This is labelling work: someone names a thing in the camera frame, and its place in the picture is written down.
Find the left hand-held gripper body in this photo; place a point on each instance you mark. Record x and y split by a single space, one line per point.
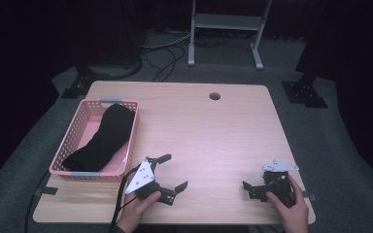
142 177

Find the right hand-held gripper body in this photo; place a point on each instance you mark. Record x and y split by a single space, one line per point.
280 181

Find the black cloth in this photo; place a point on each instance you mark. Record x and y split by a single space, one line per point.
107 139

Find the pink plastic basket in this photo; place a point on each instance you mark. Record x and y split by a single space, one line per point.
87 123

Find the person's left hand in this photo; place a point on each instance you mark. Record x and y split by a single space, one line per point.
134 212

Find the person's right hand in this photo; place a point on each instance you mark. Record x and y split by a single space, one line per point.
294 213

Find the grey tape strip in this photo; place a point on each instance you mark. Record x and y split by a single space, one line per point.
47 191
310 196

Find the black stand base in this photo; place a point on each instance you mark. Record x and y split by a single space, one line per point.
302 93
84 84

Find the white metal stand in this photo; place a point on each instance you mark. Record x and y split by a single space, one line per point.
226 21

